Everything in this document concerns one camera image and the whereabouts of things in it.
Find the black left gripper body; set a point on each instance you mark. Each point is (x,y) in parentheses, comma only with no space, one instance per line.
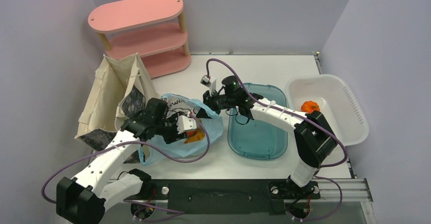
(168,128)

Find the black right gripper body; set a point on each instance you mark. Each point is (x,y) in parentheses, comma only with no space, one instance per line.
(217,102)

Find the yellow-orange bumpy food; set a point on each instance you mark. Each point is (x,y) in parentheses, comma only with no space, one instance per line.
(200,135)

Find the light blue plastic grocery bag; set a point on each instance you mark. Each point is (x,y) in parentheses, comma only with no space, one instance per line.
(213,129)

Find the small orange pumpkin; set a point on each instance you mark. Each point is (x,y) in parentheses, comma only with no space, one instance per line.
(310,107)

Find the orange mandarin fruit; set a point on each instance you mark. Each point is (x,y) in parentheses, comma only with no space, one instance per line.
(191,133)

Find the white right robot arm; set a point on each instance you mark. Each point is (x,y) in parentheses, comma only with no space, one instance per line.
(311,131)

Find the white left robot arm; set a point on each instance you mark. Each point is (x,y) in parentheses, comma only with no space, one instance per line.
(85,197)

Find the beige canvas tote bag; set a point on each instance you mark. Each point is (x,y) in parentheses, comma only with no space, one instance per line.
(120,90)

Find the teal transparent plastic tub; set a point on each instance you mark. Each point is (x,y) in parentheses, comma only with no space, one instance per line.
(255,139)

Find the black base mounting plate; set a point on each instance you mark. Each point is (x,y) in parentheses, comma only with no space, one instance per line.
(229,196)

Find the pink three-tier shelf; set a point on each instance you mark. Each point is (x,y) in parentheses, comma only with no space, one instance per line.
(154,29)

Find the white plastic basket tub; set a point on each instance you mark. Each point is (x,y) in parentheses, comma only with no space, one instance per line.
(336,101)

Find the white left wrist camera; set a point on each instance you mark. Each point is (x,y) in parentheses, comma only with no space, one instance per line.
(185,124)

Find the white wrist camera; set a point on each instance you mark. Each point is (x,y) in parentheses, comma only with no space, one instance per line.
(209,81)
(185,124)

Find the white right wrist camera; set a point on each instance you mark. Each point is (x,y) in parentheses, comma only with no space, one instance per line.
(209,81)

